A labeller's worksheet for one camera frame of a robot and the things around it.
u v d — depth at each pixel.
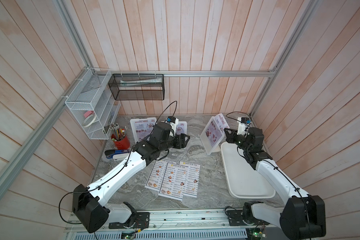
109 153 0.94
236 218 0.73
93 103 0.70
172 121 0.65
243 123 0.71
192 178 0.88
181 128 0.90
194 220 0.76
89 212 0.37
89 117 0.83
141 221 0.74
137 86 1.05
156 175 0.88
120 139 0.93
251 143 0.62
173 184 0.86
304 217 0.40
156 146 0.55
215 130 0.90
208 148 0.98
